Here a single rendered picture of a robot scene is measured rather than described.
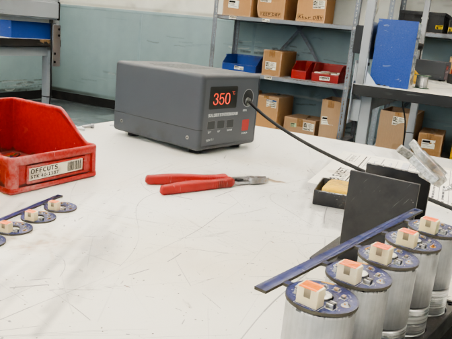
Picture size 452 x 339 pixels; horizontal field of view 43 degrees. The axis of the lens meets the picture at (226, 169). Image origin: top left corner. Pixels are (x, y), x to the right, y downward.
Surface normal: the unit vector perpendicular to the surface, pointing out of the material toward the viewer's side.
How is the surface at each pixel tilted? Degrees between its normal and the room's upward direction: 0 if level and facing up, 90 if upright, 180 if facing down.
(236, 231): 0
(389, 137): 90
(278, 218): 0
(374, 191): 90
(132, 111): 90
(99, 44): 90
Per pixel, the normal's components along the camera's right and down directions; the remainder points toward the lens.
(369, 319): 0.23, 0.26
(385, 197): -0.53, 0.15
